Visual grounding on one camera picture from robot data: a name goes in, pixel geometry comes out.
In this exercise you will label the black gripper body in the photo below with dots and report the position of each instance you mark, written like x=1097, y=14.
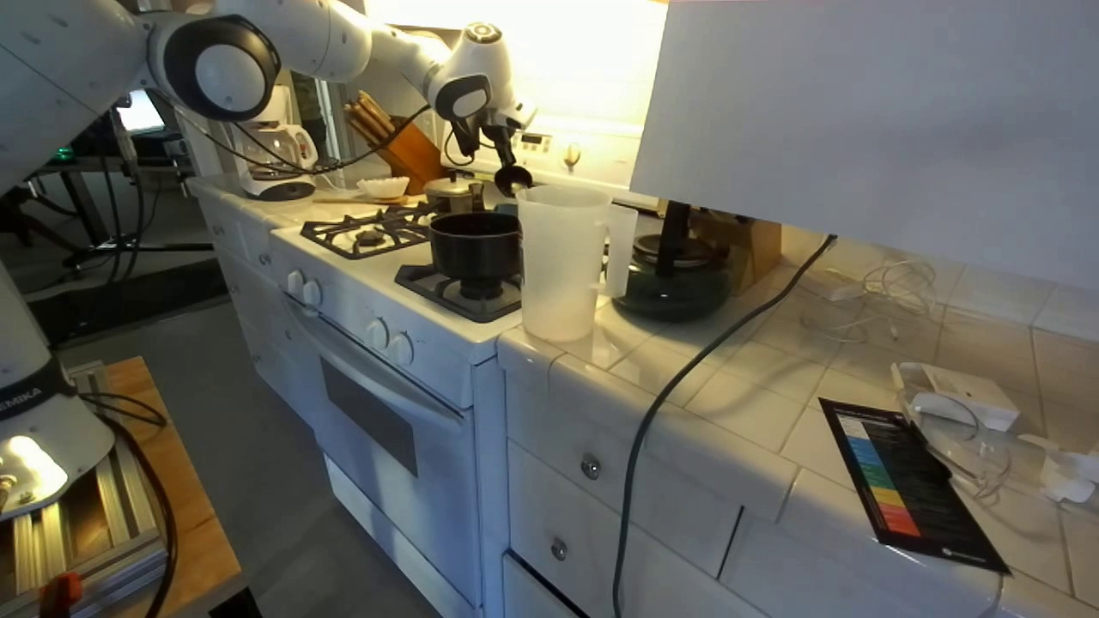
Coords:
x=487, y=129

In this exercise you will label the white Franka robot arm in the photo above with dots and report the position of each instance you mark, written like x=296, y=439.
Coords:
x=69, y=71

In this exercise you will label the small metal pot with lid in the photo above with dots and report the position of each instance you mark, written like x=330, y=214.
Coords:
x=457, y=196

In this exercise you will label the wooden knife block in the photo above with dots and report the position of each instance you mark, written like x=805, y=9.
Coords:
x=405, y=155

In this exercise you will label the black pot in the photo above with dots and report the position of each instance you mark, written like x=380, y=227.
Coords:
x=476, y=243

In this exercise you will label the translucent plastic pitcher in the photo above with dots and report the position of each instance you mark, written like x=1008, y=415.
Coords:
x=561, y=263

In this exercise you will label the black burner grate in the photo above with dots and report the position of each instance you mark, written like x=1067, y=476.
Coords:
x=435, y=289
x=365, y=239

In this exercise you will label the white coffee maker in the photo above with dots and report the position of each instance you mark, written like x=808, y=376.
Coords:
x=275, y=155

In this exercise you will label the white stove knob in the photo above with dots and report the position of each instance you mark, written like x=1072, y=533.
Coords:
x=293, y=280
x=380, y=333
x=312, y=293
x=401, y=346

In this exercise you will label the dark round appliance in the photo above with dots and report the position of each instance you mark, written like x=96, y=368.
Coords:
x=673, y=287

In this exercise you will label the orange wooden board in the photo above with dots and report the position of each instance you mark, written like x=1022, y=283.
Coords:
x=756, y=243

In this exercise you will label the metal drawer knob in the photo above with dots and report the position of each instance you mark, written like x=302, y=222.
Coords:
x=558, y=548
x=592, y=463

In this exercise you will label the computer monitor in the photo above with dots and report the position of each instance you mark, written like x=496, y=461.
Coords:
x=139, y=112

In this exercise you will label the white gas stove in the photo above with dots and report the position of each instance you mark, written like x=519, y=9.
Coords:
x=435, y=481

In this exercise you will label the white upper cabinet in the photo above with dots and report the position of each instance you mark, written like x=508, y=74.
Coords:
x=869, y=113

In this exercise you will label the wooden robot cart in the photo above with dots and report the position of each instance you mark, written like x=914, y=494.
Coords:
x=195, y=536

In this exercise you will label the aluminium mounting plate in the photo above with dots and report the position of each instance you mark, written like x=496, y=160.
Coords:
x=115, y=517

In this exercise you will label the black colour calibration card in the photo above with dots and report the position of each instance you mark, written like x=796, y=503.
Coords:
x=905, y=491

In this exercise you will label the red emergency stop button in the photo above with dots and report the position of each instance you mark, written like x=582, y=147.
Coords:
x=61, y=592

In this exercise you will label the white plug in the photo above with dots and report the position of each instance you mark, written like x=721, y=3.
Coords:
x=1076, y=479

